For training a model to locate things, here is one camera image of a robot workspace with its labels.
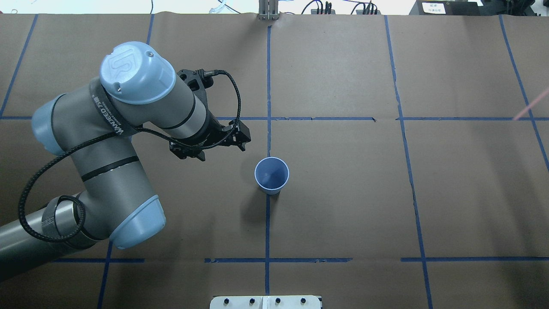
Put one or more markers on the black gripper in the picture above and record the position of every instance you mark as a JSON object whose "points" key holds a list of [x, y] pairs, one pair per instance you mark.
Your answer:
{"points": [[205, 134]]}

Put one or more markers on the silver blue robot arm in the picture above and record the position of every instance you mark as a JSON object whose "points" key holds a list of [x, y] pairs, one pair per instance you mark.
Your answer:
{"points": [[136, 91]]}

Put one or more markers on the blue plastic cup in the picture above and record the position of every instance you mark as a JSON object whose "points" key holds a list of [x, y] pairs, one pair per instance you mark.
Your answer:
{"points": [[271, 175]]}

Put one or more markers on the upper black orange connector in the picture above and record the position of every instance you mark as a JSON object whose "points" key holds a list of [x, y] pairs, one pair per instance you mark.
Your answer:
{"points": [[324, 7]]}

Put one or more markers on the black box white label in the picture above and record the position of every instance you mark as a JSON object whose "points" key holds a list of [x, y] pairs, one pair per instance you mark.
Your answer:
{"points": [[445, 7]]}

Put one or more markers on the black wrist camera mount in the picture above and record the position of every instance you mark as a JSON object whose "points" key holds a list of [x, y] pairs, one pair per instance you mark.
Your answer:
{"points": [[198, 81]]}

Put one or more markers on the aluminium frame post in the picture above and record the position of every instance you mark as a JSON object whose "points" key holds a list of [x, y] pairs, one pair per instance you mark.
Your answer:
{"points": [[268, 10]]}

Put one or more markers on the white camera stand pole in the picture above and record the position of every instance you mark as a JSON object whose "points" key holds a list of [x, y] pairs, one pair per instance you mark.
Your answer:
{"points": [[267, 302]]}

